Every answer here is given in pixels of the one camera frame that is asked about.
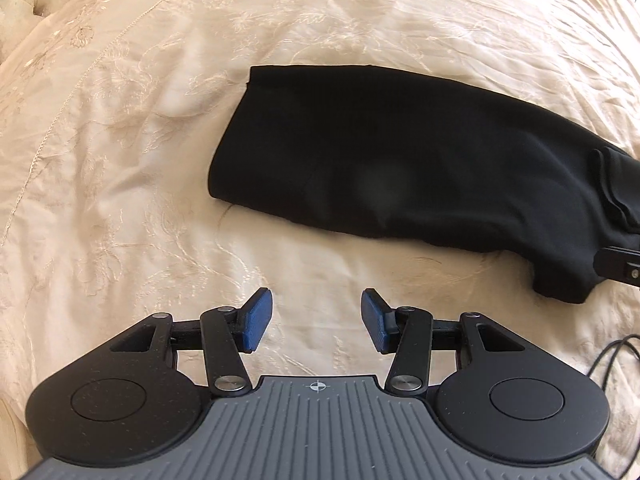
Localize black pants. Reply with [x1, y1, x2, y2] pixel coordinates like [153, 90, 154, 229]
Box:
[208, 66, 639, 304]

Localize black cable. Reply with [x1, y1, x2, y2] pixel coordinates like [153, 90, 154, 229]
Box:
[584, 334, 640, 480]

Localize cream embroidered bedspread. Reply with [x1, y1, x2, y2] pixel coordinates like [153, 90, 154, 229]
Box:
[1, 0, 639, 479]

